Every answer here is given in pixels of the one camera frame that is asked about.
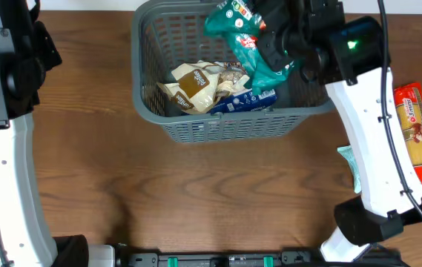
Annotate blue snack box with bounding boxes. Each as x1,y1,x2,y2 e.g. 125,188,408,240
209,89,277,113

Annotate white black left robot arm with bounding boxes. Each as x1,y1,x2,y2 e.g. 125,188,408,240
0,0,116,267

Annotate dried mushroom pouch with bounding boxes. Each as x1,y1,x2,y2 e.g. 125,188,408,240
169,60,252,105
156,83,220,115

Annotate light teal snack packet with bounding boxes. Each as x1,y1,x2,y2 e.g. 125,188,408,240
337,145,362,194

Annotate green Nescafe bag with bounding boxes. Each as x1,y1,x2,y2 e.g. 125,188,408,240
204,0,295,95

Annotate grey plastic basket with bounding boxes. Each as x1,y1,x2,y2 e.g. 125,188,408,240
131,1,334,142

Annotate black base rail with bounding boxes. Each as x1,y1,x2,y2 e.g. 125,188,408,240
113,248,410,267

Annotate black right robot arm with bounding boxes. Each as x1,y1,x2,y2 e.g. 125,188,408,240
250,1,422,266

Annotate orange spaghetti packet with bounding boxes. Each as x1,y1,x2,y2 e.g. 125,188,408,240
394,82,422,183

